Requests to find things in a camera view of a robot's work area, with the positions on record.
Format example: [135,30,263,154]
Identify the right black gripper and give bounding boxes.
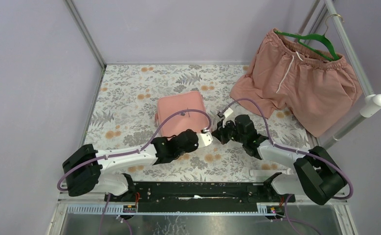
[211,117,246,145]

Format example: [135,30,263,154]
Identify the pink medicine kit case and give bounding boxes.
[155,91,210,137]

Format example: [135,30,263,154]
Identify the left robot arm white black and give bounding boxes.
[57,129,213,201]

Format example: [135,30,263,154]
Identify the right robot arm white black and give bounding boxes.
[212,115,348,205]

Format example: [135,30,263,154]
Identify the pink shorts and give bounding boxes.
[230,29,362,137]

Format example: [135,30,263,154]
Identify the green clothes hanger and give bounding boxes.
[273,13,342,62]

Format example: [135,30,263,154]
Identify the metal clothes rack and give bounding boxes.
[295,0,381,155]

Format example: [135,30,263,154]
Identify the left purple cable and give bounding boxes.
[56,109,212,235]

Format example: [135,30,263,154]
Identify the purple cable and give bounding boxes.
[56,109,212,235]
[218,98,355,235]

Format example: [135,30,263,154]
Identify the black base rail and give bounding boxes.
[104,176,295,213]

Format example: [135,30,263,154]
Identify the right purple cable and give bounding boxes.
[218,98,355,235]

